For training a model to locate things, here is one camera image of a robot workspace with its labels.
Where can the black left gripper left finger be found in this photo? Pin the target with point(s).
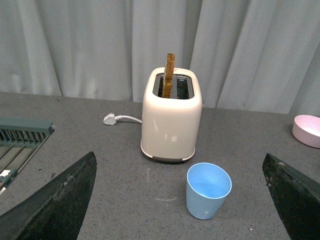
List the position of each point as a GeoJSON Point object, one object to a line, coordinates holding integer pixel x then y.
{"type": "Point", "coordinates": [57, 210]}

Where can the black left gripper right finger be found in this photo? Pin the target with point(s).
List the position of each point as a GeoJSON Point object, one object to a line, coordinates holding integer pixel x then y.
{"type": "Point", "coordinates": [296, 198]}

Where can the light blue plastic cup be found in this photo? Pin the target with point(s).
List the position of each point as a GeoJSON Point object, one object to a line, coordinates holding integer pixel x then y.
{"type": "Point", "coordinates": [207, 187]}

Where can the pink bowl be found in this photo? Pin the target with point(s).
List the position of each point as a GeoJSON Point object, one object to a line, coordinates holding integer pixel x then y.
{"type": "Point", "coordinates": [306, 129]}

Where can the green dish rack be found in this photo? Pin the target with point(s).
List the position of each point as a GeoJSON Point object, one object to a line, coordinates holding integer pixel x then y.
{"type": "Point", "coordinates": [20, 139]}

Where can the white two-slot toaster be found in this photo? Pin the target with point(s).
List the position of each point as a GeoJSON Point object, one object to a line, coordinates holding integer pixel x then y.
{"type": "Point", "coordinates": [170, 125]}

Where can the grey curtain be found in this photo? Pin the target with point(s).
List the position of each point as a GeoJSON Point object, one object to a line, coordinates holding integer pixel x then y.
{"type": "Point", "coordinates": [255, 55]}

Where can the toasted bread slice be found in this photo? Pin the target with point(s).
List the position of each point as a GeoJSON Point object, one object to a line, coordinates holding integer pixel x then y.
{"type": "Point", "coordinates": [168, 75]}

